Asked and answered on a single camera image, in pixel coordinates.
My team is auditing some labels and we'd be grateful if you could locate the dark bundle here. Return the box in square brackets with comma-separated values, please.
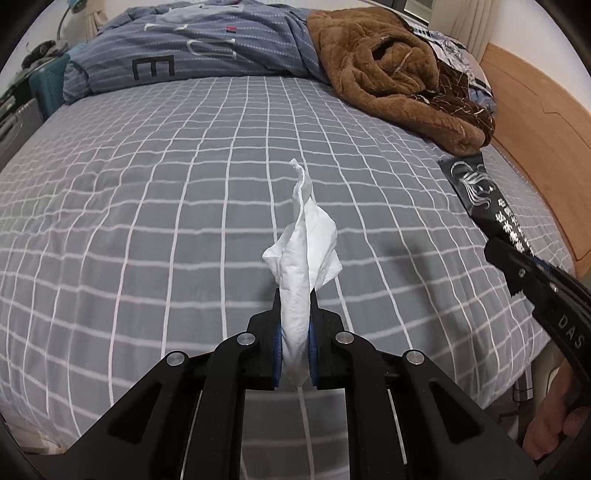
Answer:
[23, 41, 70, 68]

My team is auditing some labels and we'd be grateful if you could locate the printed pillow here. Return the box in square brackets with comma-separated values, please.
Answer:
[409, 21, 498, 116]

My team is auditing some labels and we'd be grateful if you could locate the teal suitcase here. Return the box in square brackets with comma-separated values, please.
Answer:
[30, 58, 70, 118]

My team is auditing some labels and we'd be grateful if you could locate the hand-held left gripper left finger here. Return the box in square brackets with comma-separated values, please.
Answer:
[48, 288, 283, 480]

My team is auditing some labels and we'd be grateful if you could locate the beige curtain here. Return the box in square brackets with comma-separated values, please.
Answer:
[88, 0, 112, 28]

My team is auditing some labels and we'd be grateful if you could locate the white curtain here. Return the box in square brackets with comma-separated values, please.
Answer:
[431, 0, 495, 61]

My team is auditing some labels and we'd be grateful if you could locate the black printed packet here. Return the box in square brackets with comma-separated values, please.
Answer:
[438, 154, 536, 298]

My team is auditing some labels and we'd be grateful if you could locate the blue desk lamp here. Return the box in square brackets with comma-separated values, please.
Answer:
[55, 0, 86, 44]

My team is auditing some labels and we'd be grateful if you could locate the person's right hand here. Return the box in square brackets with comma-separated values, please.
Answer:
[524, 357, 591, 462]

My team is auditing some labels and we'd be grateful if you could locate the blue striped duvet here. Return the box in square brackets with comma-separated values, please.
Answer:
[62, 0, 333, 104]

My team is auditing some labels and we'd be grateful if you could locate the white tissue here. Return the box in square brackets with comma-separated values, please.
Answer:
[262, 158, 343, 387]

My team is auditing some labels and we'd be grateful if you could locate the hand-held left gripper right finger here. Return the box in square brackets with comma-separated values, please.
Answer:
[307, 291, 539, 480]

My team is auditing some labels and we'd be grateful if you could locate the wooden headboard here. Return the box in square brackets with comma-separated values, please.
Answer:
[480, 41, 591, 264]

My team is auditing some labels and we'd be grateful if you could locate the brown fleece robe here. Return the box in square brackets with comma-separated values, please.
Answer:
[307, 8, 497, 157]

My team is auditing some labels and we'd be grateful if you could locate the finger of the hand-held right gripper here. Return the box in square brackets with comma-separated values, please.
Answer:
[534, 259, 591, 296]
[485, 237, 563, 311]

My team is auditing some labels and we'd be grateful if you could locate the grey suitcase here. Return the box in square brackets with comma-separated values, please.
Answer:
[0, 99, 44, 171]

